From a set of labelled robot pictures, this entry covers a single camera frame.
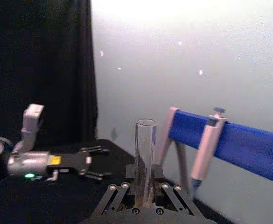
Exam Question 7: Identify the black curtain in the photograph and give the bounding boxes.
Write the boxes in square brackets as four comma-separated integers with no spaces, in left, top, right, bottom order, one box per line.
[0,0,99,147]

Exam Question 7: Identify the black table cloth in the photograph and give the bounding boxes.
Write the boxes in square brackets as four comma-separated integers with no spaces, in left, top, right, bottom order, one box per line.
[0,138,234,224]

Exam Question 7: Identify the blue stand with grey legs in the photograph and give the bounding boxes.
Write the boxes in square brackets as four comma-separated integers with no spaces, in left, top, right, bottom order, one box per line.
[158,106,273,202]

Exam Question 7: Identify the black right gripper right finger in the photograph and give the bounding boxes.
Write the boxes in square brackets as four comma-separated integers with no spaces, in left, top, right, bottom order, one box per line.
[150,164,202,217]

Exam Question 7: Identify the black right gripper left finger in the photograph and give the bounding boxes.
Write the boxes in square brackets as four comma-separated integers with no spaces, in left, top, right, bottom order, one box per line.
[93,164,137,215]

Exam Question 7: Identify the clear plastic tube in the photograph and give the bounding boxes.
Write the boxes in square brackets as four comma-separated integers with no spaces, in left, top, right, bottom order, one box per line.
[135,119,158,209]

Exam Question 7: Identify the grey pipette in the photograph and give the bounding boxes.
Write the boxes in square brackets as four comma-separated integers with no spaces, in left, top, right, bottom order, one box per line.
[189,107,229,195]

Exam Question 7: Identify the thin cable with silver plug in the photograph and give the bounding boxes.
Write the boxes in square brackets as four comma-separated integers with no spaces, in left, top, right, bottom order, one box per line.
[44,169,70,183]

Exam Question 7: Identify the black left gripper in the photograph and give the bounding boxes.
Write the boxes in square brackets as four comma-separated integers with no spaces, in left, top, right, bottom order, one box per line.
[47,145,113,182]

